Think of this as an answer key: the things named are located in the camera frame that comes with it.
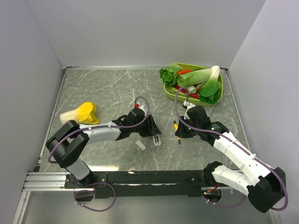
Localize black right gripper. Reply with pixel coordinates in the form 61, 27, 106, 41
175, 115, 200, 138

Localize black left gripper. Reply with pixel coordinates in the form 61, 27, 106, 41
131, 114, 161, 137

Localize yellow handled screwdriver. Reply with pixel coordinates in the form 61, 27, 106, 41
173, 120, 178, 131

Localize white remote control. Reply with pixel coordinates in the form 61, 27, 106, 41
153, 134, 162, 147

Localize white battery cover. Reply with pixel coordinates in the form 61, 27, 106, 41
135, 140, 146, 151

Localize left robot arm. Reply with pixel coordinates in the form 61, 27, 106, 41
46, 108, 161, 188

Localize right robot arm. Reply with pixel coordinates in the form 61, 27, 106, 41
175, 101, 287, 213

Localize green plastic basket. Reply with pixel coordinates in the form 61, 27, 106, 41
159, 63, 224, 106

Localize red chili pepper toy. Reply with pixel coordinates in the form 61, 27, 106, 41
175, 85, 200, 99

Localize green scallion toy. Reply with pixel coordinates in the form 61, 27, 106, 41
171, 82, 206, 97

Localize white radish toy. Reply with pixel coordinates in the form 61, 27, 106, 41
187, 86, 195, 92

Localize bok choy toy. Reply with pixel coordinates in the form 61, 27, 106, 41
199, 65, 222, 105

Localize green lettuce toy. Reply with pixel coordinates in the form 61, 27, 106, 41
159, 64, 182, 87

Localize green napa cabbage toy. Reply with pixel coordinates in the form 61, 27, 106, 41
177, 69, 211, 87

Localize orange carrot toy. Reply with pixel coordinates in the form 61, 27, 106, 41
178, 69, 192, 75

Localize yellow napa cabbage toy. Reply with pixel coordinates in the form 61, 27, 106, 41
59, 102, 99, 125

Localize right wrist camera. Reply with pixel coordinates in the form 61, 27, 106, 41
183, 100, 196, 111

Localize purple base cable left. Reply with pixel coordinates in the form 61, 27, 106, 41
73, 182, 117, 212

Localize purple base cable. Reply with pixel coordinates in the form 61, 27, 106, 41
73, 182, 117, 212
202, 186, 247, 208

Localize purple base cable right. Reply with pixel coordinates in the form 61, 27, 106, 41
202, 186, 247, 208

